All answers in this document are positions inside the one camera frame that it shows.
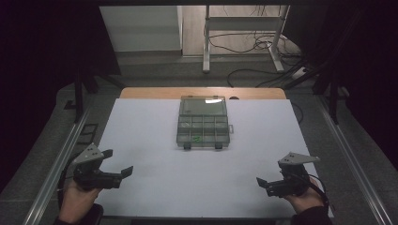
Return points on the person's left hand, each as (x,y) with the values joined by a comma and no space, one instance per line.
(76,201)

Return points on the small green plastic piece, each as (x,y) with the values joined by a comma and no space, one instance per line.
(196,139)

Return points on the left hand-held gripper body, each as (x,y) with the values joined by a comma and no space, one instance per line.
(94,179)

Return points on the black metal stand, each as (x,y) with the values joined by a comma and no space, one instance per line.
(333,93)
(79,97)

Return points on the person's right hand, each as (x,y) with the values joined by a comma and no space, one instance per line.
(306,201)

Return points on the black rectangular floor frame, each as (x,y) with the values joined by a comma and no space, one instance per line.
(87,134)

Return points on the aluminium rail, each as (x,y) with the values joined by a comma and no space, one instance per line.
(53,175)
(350,156)

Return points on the white cabinet panel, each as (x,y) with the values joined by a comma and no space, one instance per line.
(140,28)

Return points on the white table sheet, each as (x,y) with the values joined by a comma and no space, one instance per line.
(187,181)

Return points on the clear plastic organizer box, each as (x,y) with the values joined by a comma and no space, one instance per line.
(203,125)

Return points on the white metal desk frame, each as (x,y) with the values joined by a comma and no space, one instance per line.
(206,47)

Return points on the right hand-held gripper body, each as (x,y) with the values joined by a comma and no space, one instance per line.
(291,184)

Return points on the white power strip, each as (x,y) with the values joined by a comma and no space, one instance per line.
(299,72)

